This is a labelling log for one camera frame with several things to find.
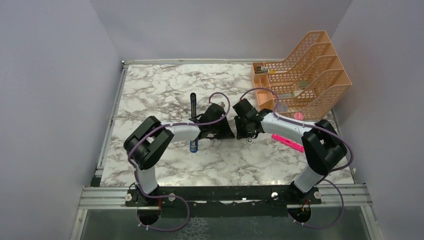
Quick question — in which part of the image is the pink capped pen tube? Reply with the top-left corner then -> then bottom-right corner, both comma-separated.
293,112 -> 304,121

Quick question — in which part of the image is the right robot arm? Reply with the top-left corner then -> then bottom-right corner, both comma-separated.
233,99 -> 348,204

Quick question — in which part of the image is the orange desk organizer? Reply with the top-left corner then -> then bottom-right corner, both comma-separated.
250,30 -> 352,120

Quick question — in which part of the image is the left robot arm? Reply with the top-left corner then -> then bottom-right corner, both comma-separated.
123,103 -> 235,206

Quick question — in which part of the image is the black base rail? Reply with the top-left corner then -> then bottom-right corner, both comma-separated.
124,185 -> 322,218

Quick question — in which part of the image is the pink highlighter marker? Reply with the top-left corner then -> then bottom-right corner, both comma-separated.
271,134 -> 305,153

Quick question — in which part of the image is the blue stapler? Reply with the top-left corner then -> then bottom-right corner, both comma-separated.
189,92 -> 198,153

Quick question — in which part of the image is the round clear tape dispenser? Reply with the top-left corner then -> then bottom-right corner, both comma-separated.
275,102 -> 289,113

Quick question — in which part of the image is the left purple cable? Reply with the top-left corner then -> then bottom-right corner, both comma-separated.
127,92 -> 231,232

